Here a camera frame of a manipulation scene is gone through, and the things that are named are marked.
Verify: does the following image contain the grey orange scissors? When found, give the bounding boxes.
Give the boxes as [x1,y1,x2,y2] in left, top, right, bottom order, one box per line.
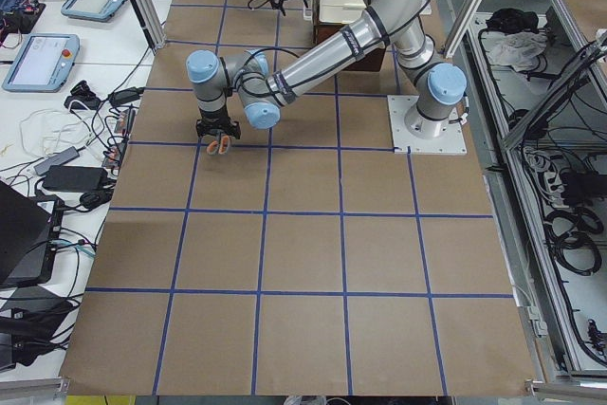
[206,132,232,156]

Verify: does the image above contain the large black power brick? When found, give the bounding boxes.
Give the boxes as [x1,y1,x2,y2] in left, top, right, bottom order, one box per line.
[42,165,108,193]

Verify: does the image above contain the lower teach pendant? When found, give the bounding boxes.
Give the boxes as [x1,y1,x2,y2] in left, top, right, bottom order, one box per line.
[2,33,80,93]

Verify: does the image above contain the wooden drawer white handle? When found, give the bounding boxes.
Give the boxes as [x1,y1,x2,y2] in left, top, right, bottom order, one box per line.
[303,0,314,23]

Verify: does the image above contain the dark wooden drawer cabinet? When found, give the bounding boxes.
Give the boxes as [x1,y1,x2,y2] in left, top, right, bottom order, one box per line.
[312,0,386,72]

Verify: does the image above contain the white cloth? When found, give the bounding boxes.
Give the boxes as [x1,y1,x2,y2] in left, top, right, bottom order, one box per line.
[487,32,548,72]

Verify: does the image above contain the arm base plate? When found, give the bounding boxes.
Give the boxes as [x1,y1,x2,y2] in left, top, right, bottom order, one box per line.
[387,95,468,156]

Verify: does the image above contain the black laptop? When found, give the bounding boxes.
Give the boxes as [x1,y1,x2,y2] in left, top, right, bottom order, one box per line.
[1,183,64,288]

